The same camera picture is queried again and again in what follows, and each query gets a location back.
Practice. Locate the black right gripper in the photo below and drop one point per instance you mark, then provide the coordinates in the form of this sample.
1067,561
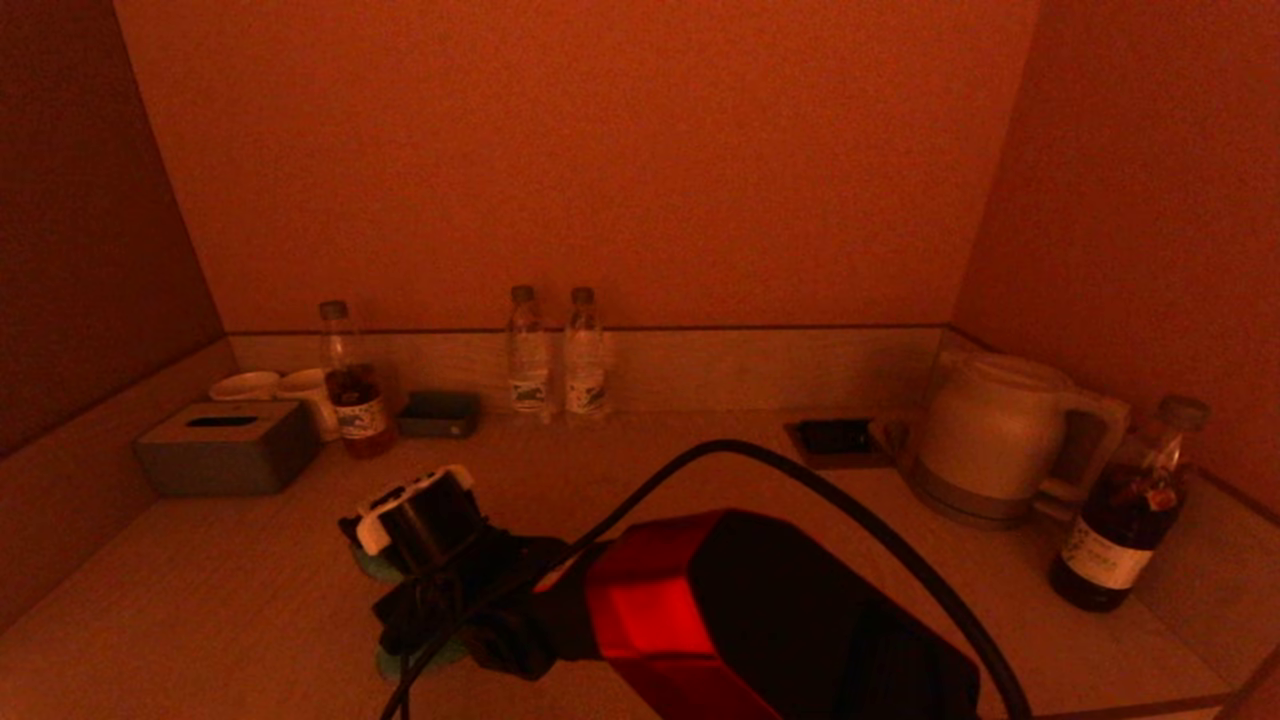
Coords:
455,600

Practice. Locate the green microfibre cloth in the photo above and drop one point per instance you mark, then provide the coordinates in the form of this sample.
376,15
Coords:
385,568

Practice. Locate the right robot arm red black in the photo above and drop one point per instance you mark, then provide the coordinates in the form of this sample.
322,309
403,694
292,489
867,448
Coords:
780,620

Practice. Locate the half-full red tea bottle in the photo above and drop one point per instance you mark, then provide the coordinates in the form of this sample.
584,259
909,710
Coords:
358,420

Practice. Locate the grey tissue box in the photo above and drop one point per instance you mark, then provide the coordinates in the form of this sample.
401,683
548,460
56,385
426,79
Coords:
230,462

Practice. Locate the small dark rectangular tray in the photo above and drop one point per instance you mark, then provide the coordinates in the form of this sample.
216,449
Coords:
438,414

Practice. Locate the white ceramic cup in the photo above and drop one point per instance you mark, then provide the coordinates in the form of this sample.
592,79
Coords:
310,392
244,386

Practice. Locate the clear water bottle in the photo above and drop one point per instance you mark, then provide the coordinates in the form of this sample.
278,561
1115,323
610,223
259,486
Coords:
528,375
585,375

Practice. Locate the black recessed power socket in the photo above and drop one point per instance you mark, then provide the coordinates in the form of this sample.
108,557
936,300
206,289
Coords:
835,436

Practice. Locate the white electric kettle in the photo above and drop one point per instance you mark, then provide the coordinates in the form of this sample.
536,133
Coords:
990,430

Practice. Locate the dark drink bottle white label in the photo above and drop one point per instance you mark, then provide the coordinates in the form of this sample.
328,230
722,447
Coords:
1125,520

